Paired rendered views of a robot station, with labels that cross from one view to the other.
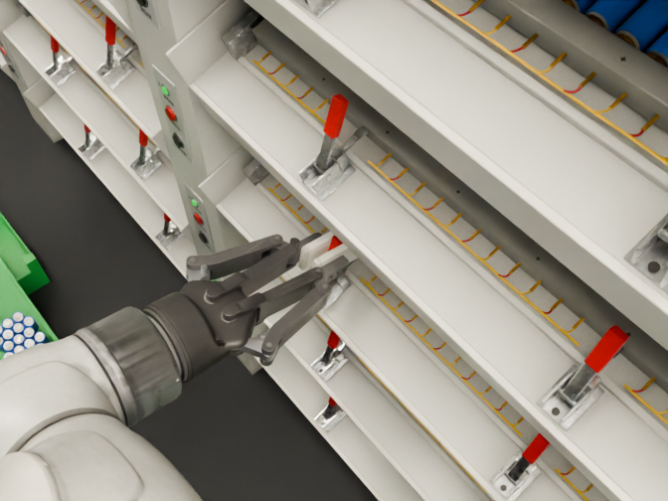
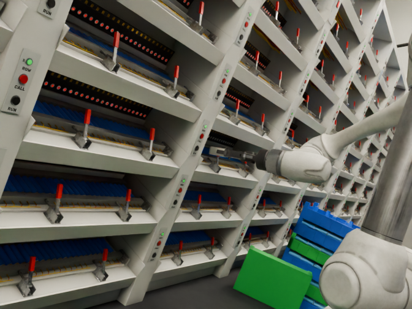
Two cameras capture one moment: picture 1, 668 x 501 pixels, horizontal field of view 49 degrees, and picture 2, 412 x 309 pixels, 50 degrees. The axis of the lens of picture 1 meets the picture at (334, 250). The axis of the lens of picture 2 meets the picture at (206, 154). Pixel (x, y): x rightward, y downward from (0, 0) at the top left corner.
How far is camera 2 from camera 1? 192 cm
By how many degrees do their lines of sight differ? 98
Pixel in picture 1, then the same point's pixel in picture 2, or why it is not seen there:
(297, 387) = (167, 265)
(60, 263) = not seen: outside the picture
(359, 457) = (187, 262)
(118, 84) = (150, 159)
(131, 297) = not seen: outside the picture
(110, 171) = (46, 287)
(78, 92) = (68, 219)
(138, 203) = (73, 282)
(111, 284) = not seen: outside the picture
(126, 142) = (106, 217)
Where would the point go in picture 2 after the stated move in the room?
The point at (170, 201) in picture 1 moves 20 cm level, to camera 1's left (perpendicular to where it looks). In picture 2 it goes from (139, 219) to (151, 244)
